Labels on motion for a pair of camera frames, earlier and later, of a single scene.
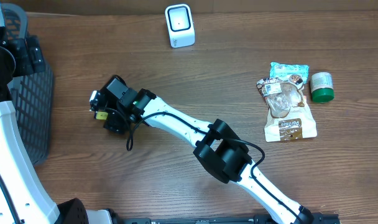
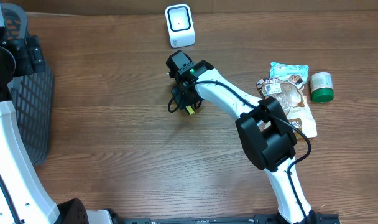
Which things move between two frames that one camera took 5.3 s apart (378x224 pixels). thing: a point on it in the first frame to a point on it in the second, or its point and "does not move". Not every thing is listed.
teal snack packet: x=285 y=70 does not move
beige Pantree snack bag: x=288 y=117 does not move
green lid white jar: x=322 y=86 does not move
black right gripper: x=120 y=123 to x=184 y=100
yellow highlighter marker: x=101 y=115 to x=189 y=109
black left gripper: x=30 y=53 does not move
